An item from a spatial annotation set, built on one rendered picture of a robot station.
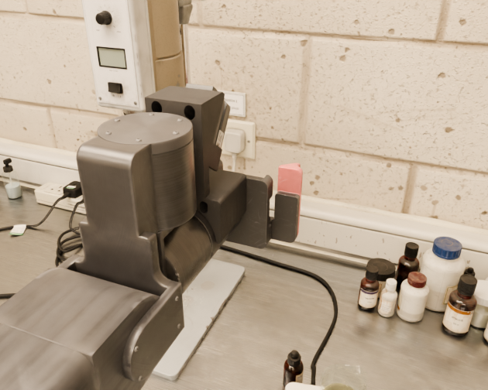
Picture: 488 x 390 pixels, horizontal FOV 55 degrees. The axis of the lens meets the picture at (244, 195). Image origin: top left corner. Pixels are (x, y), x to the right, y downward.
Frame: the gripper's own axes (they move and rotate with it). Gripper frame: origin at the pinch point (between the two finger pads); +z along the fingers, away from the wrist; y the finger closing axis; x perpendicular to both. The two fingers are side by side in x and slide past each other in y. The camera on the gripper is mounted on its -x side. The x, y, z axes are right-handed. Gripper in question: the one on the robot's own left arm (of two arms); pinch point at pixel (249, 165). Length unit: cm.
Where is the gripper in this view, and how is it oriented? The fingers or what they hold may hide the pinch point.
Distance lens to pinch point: 47.1
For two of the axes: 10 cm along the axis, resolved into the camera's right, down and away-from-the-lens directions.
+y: -9.3, -1.8, 3.3
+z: 3.8, -4.3, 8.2
